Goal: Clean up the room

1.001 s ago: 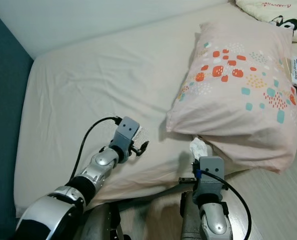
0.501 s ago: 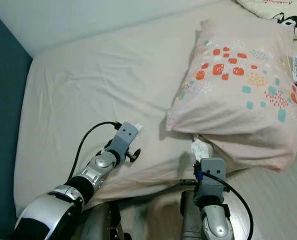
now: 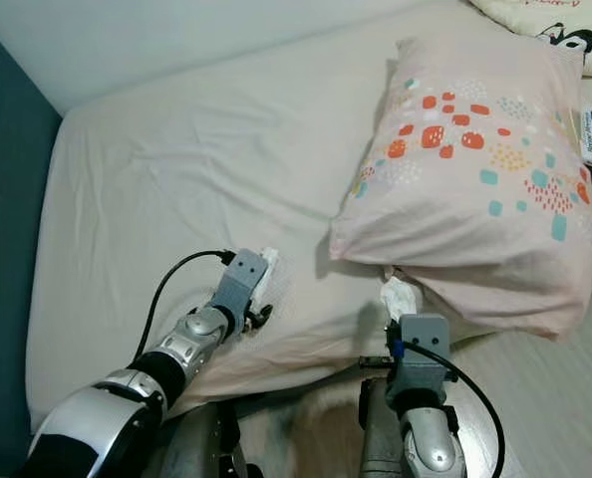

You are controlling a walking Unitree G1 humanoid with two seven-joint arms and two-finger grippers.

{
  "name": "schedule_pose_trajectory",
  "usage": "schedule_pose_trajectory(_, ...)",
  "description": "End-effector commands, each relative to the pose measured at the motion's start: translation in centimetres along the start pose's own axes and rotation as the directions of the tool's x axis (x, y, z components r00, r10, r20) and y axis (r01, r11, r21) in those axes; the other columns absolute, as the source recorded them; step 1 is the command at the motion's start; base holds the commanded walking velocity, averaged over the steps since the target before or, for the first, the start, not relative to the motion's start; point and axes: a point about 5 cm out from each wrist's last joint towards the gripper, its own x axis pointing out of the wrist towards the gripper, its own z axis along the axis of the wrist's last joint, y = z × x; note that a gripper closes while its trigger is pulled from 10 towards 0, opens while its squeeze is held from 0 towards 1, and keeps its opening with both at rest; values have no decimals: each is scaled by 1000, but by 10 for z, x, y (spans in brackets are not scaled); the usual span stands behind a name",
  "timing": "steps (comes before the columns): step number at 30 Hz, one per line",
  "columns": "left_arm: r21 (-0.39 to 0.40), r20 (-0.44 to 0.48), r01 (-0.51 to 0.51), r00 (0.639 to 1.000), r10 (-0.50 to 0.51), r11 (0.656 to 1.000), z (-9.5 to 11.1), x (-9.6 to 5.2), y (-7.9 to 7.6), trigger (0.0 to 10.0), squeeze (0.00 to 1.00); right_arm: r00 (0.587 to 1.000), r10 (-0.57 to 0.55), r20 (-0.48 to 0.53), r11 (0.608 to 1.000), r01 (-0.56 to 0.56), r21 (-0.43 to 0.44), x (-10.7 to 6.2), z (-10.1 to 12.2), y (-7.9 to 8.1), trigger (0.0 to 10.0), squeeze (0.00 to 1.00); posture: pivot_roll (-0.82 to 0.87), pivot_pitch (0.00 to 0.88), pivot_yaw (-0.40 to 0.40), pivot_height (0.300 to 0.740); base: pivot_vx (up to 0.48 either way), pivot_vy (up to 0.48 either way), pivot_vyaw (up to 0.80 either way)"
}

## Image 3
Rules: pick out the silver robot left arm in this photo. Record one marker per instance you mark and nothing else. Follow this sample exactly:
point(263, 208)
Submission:
point(196, 334)

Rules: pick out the silver robot right leg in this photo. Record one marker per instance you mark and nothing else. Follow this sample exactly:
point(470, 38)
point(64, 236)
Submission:
point(378, 438)

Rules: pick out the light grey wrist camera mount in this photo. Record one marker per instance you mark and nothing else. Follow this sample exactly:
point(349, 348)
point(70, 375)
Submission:
point(241, 279)
point(424, 349)

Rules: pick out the cream cartoon print blanket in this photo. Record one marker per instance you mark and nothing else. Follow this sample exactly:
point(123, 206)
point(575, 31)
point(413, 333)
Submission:
point(555, 20)

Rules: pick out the white tissue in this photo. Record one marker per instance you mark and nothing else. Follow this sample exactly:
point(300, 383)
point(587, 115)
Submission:
point(399, 297)

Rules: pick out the silver robot left leg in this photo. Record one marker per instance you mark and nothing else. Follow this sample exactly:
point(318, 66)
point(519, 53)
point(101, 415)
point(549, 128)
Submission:
point(201, 448)

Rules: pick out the light grey right wrist camera mount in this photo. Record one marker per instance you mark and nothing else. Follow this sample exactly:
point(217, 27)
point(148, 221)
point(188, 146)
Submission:
point(424, 349)

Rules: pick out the mattress with cream sheet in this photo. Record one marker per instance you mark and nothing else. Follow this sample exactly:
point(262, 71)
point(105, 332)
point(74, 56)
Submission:
point(196, 159)

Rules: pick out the silver robot leg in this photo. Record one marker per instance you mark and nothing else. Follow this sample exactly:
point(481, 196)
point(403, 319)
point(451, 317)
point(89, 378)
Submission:
point(201, 448)
point(378, 438)

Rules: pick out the light grey left wrist camera mount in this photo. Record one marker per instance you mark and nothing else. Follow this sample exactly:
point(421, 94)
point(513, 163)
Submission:
point(241, 279)

